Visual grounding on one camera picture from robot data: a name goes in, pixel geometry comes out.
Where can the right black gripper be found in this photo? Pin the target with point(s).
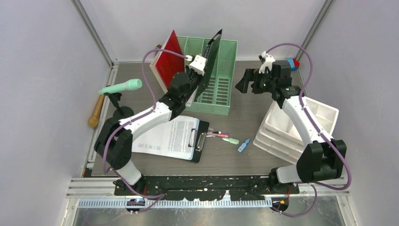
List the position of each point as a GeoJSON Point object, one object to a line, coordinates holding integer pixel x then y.
{"type": "Point", "coordinates": [250, 75]}

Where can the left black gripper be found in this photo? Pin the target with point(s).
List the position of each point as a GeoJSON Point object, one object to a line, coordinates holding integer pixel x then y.
{"type": "Point", "coordinates": [188, 70]}

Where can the black book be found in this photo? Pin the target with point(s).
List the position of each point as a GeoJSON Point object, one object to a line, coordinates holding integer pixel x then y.
{"type": "Point", "coordinates": [210, 51]}

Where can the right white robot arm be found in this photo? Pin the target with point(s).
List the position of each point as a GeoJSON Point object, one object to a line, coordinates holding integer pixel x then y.
{"type": "Point", "coordinates": [323, 156]}

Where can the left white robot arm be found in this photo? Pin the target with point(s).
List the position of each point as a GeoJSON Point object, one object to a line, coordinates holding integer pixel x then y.
{"type": "Point", "coordinates": [116, 137]}

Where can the green file organizer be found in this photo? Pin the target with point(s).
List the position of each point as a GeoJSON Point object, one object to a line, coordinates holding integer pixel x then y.
{"type": "Point", "coordinates": [216, 98]}

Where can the red notebook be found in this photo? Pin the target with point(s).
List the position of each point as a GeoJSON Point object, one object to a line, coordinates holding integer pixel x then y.
{"type": "Point", "coordinates": [165, 65]}

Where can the colourful toy blocks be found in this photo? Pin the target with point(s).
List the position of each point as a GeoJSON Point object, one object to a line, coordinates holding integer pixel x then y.
{"type": "Point", "coordinates": [294, 64]}

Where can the black clipboard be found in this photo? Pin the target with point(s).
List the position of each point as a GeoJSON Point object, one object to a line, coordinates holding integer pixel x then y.
{"type": "Point", "coordinates": [196, 140]}

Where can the pink pen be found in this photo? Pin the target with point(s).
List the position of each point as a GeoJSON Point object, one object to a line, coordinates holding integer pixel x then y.
{"type": "Point", "coordinates": [217, 134]}

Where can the mint green microphone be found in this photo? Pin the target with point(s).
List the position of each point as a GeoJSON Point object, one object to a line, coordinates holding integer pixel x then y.
{"type": "Point", "coordinates": [130, 85]}

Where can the white drawer organizer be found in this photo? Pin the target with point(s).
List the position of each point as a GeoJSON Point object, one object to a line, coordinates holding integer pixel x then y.
{"type": "Point", "coordinates": [278, 136]}

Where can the green highlighter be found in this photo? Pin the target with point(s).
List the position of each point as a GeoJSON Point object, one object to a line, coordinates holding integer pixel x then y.
{"type": "Point", "coordinates": [231, 140]}

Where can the black microphone stand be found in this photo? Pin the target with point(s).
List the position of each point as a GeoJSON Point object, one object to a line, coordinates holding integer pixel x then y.
{"type": "Point", "coordinates": [121, 112]}

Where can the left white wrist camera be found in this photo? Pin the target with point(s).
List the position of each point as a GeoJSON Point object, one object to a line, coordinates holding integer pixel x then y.
{"type": "Point", "coordinates": [198, 64]}

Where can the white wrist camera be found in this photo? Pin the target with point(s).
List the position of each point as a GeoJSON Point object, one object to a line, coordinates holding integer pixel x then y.
{"type": "Point", "coordinates": [198, 64]}
{"type": "Point", "coordinates": [267, 60]}

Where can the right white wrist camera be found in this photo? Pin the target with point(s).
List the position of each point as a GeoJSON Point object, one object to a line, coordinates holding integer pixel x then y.
{"type": "Point", "coordinates": [267, 60]}

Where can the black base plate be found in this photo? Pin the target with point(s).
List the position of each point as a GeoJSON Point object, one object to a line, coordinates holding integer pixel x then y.
{"type": "Point", "coordinates": [210, 188]}

